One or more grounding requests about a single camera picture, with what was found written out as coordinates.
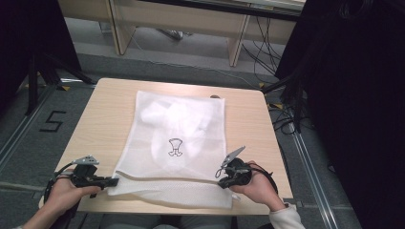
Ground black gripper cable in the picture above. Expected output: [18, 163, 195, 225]
[42, 161, 80, 204]
[249, 162, 280, 196]

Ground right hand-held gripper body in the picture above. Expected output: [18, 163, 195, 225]
[219, 145, 254, 189]

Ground metal floor rail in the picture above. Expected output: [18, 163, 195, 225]
[289, 128, 340, 229]
[0, 85, 55, 171]

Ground light wooden desk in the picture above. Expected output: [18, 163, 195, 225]
[57, 0, 308, 68]

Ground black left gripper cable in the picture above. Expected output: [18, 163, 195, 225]
[42, 161, 80, 204]

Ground person's grey trousers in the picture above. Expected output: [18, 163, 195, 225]
[98, 213, 235, 229]

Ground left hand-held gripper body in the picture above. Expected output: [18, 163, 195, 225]
[70, 155, 100, 189]

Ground person's right hand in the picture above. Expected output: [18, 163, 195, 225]
[228, 160, 285, 213]

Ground black tripod stand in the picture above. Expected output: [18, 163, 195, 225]
[262, 71, 309, 135]
[24, 52, 96, 116]

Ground tangled black cable bundle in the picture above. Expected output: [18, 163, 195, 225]
[267, 100, 308, 135]

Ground white garment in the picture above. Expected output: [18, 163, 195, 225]
[141, 96, 221, 166]

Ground person's left hand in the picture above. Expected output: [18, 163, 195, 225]
[41, 169, 103, 216]

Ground black floor cables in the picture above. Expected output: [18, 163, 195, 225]
[241, 15, 283, 84]

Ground black curtain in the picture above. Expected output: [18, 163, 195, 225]
[0, 0, 83, 115]
[275, 0, 405, 229]

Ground white mesh laundry bag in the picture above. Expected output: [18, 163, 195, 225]
[107, 90, 236, 210]

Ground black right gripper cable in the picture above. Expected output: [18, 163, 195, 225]
[249, 162, 280, 196]

